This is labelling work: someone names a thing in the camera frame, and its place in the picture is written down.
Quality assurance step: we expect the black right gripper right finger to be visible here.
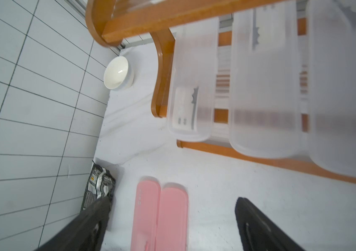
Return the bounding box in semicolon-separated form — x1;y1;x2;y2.
235;197;303;251

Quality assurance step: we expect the pink pencil case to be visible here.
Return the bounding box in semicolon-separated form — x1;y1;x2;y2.
155;184;189;251
130;179;161;251

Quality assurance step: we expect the white ceramic bowl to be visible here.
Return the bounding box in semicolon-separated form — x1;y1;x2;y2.
103;56;134;92

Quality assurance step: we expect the orange wooden two-tier shelf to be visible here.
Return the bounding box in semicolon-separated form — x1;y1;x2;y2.
85;1;356;184

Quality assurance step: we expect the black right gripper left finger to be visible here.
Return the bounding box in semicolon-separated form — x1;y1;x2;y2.
38;197;112;251

